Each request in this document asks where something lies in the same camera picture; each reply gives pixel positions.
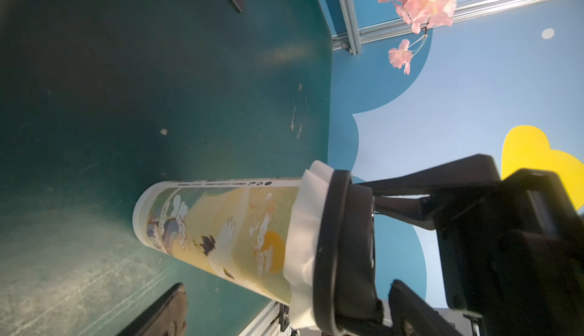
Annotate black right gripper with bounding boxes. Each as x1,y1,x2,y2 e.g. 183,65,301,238
361,154,583,336

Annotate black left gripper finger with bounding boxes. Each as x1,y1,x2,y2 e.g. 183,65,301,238
119,283,188,336

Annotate printed paper milk tea cup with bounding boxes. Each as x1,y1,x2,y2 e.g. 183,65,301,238
132,178,301,304

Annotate aluminium front mounting rail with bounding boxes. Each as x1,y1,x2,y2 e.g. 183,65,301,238
238,301,297,336

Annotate aluminium right corner post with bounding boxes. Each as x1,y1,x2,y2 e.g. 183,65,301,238
339,0,361,55

